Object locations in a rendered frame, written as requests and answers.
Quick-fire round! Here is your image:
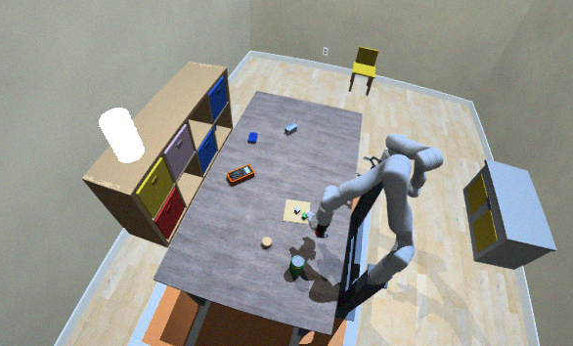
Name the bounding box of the tan short cylinder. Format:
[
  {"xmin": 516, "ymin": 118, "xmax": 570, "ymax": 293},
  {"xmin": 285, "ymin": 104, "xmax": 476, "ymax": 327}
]
[{"xmin": 262, "ymin": 237, "xmax": 272, "ymax": 248}]

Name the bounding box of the orange digital multimeter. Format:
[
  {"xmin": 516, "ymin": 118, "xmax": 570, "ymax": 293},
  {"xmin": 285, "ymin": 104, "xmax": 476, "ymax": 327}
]
[{"xmin": 227, "ymin": 164, "xmax": 254, "ymax": 186}]

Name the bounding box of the beige flat mat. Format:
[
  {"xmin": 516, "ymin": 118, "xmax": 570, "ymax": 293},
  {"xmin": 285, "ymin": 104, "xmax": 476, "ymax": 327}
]
[{"xmin": 283, "ymin": 199, "xmax": 311, "ymax": 225}]

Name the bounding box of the green soda can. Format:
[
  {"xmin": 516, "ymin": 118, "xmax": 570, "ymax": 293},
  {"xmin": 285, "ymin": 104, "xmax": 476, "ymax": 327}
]
[{"xmin": 289, "ymin": 255, "xmax": 305, "ymax": 276}]

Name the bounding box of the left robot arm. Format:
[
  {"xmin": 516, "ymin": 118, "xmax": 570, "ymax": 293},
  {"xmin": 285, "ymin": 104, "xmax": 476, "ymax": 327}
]
[{"xmin": 306, "ymin": 154, "xmax": 415, "ymax": 284}]

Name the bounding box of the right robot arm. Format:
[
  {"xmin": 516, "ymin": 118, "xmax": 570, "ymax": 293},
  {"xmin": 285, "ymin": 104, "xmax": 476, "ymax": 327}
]
[{"xmin": 380, "ymin": 134, "xmax": 444, "ymax": 197}]

